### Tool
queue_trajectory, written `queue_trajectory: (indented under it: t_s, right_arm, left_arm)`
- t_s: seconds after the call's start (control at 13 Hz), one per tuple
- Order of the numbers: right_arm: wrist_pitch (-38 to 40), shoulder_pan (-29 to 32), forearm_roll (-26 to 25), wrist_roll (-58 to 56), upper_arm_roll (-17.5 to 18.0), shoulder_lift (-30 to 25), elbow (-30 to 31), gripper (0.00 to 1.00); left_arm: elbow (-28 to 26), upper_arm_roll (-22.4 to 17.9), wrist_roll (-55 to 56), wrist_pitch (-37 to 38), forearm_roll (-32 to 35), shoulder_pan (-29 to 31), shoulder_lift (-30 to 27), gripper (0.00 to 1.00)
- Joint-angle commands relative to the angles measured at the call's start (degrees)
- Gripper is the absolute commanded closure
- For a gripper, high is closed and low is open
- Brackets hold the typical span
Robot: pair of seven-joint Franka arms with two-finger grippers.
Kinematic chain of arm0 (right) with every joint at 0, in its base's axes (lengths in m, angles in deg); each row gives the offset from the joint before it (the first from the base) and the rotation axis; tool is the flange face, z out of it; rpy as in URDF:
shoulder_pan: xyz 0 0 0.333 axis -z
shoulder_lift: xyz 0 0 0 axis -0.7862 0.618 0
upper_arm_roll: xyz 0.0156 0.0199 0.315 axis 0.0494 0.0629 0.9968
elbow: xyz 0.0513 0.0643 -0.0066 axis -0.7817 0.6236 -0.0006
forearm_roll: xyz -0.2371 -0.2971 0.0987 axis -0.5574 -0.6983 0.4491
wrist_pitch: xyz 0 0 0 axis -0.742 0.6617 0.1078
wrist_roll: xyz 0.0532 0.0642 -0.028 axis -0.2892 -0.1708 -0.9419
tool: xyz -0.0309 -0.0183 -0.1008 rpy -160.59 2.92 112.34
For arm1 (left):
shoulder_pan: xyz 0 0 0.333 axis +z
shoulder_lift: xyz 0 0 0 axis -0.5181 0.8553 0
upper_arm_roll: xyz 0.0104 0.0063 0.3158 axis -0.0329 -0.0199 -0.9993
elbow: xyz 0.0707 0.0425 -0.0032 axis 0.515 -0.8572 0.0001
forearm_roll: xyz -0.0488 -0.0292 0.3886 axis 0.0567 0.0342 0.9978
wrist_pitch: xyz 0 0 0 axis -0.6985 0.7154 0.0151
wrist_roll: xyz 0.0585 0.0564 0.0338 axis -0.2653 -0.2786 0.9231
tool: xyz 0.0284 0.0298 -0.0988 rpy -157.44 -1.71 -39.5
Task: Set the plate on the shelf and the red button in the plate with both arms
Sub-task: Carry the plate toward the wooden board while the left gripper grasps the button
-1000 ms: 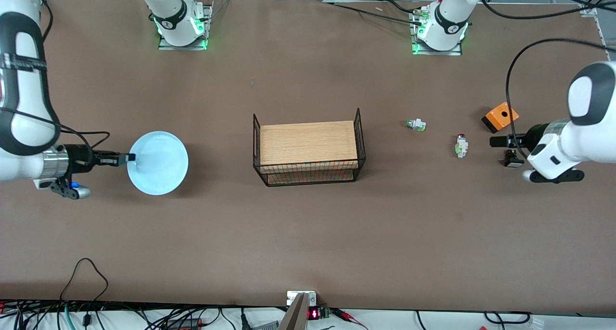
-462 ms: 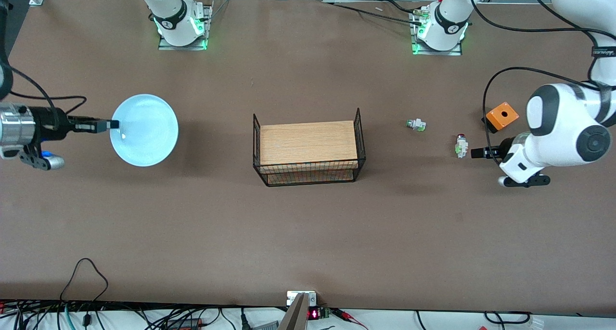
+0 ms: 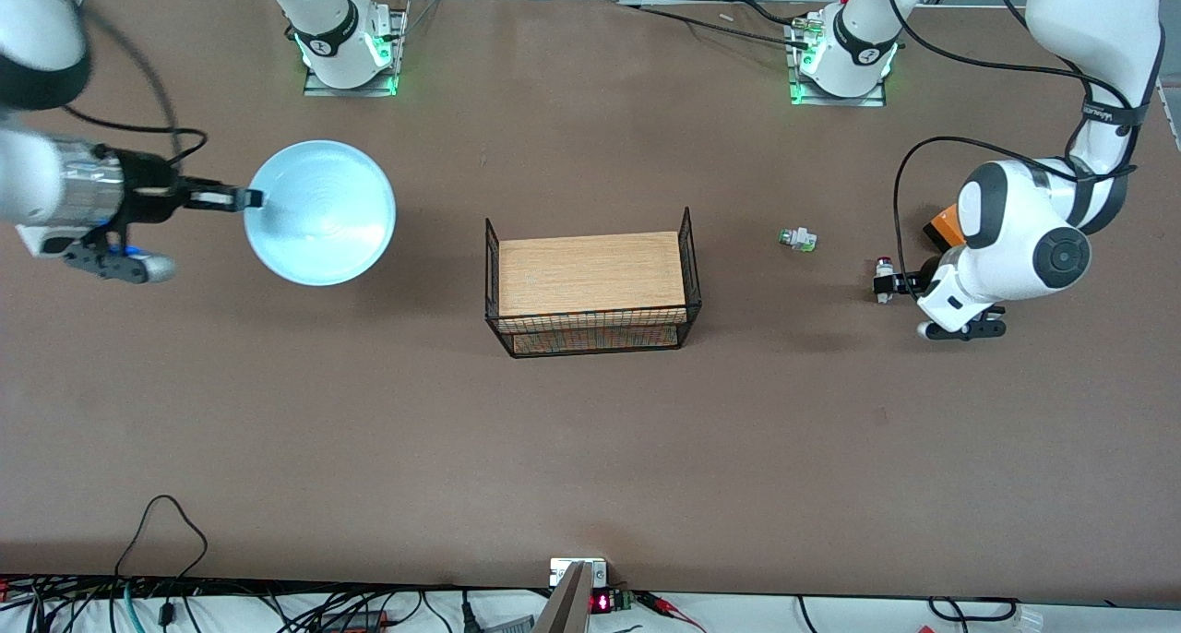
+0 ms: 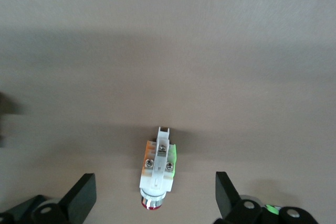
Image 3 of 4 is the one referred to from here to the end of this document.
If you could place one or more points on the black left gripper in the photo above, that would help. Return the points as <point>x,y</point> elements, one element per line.
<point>916,282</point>

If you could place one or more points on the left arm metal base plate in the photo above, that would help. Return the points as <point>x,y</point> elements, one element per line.
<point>867,102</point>

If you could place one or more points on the perforated metal edge strip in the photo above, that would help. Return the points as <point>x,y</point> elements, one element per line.
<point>1170,112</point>

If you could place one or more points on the orange button enclosure box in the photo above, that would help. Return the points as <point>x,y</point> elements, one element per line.
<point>946,222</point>

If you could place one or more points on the grey camera mount bar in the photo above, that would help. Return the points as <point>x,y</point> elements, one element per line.
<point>567,605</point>

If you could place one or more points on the green push button switch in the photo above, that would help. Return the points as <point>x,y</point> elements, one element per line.
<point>797,239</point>

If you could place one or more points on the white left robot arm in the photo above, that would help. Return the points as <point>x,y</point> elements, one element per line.
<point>1015,227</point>

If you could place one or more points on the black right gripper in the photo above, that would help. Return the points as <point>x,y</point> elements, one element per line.
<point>148,196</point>

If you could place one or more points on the light blue round plate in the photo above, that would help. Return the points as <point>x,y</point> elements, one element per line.
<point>323,213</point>

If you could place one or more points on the red digit display module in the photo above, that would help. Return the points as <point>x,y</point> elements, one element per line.
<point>602,603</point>

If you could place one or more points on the white metal mount block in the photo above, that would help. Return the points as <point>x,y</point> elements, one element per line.
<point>597,573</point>

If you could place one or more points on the red push button switch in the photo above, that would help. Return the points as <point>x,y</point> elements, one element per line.
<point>884,264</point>

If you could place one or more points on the black power adapter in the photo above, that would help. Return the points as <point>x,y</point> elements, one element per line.
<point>355,622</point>

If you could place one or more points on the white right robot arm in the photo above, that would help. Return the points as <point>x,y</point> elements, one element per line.
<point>37,190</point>

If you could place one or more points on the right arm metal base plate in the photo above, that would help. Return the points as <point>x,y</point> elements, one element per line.
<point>323,90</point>

